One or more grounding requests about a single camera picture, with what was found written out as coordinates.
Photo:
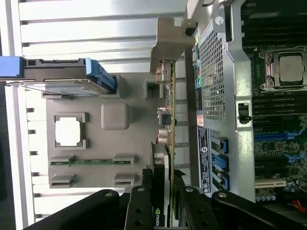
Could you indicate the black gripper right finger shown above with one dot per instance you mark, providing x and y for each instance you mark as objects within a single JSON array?
[{"x": 194, "y": 210}]

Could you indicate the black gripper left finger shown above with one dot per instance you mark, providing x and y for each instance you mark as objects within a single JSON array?
[{"x": 140, "y": 208}]

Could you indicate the blue slot retention clip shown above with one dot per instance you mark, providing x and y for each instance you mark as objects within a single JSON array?
[
  {"x": 225, "y": 181},
  {"x": 224, "y": 145},
  {"x": 220, "y": 163}
]

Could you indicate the green spare RAM stick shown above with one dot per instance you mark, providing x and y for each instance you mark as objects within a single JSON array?
[{"x": 93, "y": 162}]

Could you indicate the grey plastic parts rack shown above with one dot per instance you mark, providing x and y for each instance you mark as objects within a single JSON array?
[{"x": 96, "y": 153}]

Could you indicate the white PCI slot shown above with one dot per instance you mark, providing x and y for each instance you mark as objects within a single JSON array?
[{"x": 269, "y": 184}]

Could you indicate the green motherboard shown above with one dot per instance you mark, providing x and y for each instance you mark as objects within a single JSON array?
[{"x": 271, "y": 151}]

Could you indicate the silver spare CPU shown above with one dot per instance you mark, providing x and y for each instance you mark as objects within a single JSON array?
[{"x": 69, "y": 131}]

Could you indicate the blue expansion slot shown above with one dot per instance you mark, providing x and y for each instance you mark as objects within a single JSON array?
[{"x": 273, "y": 136}]

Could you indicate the black open PC case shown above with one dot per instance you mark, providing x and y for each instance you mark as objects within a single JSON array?
[{"x": 242, "y": 72}]

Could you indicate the hard disk with blue carrier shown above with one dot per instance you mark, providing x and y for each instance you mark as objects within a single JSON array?
[{"x": 60, "y": 69}]

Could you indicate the metal CPU socket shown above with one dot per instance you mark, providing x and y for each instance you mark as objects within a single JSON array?
[{"x": 287, "y": 69}]

